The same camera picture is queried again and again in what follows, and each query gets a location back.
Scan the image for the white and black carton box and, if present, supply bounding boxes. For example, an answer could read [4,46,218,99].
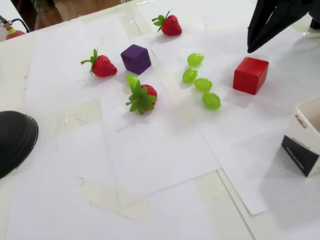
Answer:
[280,96,320,178]

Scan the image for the black round object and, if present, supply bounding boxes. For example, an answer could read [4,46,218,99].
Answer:
[0,110,40,180]

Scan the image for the green plastic grape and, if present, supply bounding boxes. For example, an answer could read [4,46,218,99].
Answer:
[125,73,140,88]
[201,91,222,110]
[193,77,213,92]
[181,66,198,84]
[187,52,206,67]

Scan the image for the red cube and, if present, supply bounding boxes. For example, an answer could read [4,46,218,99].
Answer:
[232,56,270,96]

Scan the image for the purple cube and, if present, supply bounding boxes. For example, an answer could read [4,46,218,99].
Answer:
[120,43,153,76]

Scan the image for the red fire extinguisher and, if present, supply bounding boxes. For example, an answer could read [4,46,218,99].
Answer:
[0,14,32,42]

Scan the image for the red plastic strawberry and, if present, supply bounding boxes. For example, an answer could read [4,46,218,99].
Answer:
[80,48,118,78]
[151,9,183,37]
[125,80,158,116]

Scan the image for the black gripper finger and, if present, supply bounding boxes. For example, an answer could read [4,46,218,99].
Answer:
[247,0,313,54]
[246,0,278,48]

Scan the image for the white paper sheet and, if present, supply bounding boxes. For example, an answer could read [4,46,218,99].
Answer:
[136,0,320,216]
[93,27,222,207]

